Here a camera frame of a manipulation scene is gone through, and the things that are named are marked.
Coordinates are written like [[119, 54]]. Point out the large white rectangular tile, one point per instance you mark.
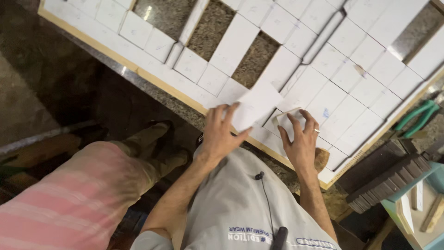
[[258, 104]]

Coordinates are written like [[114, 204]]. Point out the person's right hand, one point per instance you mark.
[[303, 149]]

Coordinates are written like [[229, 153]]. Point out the person's grey printed shirt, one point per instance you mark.
[[236, 208]]

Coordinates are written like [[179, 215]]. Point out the white tile strip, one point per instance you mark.
[[406, 213], [418, 195]]

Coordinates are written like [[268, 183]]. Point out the stack of dark brown tiles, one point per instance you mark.
[[385, 173]]

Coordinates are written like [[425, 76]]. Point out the layout of white tiles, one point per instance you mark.
[[347, 69]]

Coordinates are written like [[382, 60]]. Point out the light blue stool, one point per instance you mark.
[[426, 208]]

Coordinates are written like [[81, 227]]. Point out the person's left hand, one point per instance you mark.
[[216, 139]]

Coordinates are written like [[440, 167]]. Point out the wooden frame border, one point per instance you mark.
[[163, 86]]

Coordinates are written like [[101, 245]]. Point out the brown rubbing block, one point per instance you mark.
[[322, 159]]

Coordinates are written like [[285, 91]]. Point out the small white square tile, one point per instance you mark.
[[288, 116]]

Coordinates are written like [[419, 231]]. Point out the wooden offcut strip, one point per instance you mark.
[[433, 213]]

